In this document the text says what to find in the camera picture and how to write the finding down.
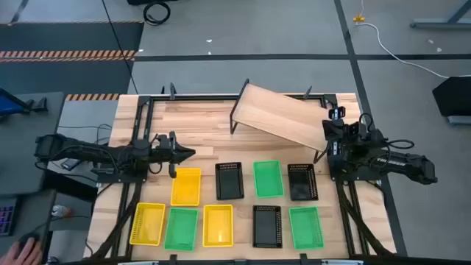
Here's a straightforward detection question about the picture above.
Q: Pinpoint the white floor cable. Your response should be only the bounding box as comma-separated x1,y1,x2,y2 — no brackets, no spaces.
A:
355,21,471,80

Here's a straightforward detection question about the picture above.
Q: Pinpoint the small white object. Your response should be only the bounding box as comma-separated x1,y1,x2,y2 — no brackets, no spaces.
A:
51,205,71,219

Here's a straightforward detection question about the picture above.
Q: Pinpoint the long black floor cable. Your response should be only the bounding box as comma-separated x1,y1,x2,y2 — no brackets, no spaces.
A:
100,0,139,95

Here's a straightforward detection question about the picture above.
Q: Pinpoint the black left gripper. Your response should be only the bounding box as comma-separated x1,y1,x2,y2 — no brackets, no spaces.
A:
156,130,196,180

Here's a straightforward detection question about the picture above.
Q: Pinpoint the yellow plastic basket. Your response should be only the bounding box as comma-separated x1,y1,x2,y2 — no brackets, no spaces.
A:
202,204,235,248
170,167,202,208
129,202,167,247

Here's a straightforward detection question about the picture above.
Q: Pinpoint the black aluminium table frame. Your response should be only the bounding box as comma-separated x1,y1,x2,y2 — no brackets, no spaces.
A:
82,82,409,265

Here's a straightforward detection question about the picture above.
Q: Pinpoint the black bracket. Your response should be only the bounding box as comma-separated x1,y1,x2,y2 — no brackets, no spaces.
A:
25,96,49,113

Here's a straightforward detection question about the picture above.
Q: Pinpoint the green plastic basket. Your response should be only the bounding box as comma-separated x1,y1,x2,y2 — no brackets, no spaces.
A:
163,207,200,252
288,205,325,252
252,160,286,199

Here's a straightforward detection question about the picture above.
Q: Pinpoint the wooden shelf with black legs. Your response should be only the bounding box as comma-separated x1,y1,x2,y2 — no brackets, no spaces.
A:
230,78,332,165

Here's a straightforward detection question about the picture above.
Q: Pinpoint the grey metal floor rail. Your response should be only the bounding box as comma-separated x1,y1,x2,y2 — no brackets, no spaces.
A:
410,0,471,30

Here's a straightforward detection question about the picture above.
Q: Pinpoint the dark grey side desk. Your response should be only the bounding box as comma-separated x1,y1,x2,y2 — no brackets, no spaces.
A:
0,91,66,196

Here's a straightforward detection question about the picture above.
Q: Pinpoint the black power adapter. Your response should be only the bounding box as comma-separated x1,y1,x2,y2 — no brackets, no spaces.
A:
60,158,80,172

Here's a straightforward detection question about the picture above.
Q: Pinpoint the backlit keyboard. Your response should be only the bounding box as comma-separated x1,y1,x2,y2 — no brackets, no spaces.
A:
0,198,18,237

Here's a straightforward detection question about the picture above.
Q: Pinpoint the black box on floor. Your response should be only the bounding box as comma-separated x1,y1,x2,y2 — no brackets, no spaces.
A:
432,76,471,118

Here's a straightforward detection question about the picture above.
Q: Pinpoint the black computer mouse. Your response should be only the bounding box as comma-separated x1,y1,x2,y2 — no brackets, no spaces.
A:
17,231,40,248

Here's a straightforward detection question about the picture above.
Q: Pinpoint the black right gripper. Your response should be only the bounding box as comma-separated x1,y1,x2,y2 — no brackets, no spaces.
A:
322,105,349,155

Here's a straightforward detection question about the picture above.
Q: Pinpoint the thin black cable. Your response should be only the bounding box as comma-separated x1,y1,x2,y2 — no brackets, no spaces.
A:
57,124,113,145

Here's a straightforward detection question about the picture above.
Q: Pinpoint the person's hand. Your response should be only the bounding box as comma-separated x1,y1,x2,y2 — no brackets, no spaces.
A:
0,237,43,265

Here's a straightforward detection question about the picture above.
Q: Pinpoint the coiled black cable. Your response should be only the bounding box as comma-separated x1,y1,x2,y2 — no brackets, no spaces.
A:
143,1,171,27

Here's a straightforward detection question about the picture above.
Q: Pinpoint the black plastic basket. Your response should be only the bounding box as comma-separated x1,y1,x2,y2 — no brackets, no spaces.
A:
214,161,246,202
252,205,283,250
286,163,320,202

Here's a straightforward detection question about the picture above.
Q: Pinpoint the blue object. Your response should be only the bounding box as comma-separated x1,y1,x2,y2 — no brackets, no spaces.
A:
0,88,27,117

